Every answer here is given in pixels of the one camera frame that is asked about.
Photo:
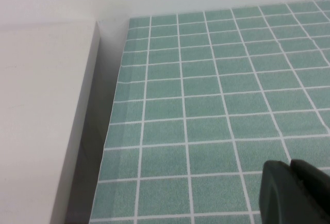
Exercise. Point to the white cabinet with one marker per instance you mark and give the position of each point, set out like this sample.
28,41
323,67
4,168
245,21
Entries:
38,105

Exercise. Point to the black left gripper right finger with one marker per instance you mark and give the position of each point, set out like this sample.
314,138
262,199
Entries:
314,193

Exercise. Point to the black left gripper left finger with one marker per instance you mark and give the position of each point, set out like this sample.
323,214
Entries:
276,195

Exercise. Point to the green checkered tablecloth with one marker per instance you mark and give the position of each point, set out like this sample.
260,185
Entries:
206,92

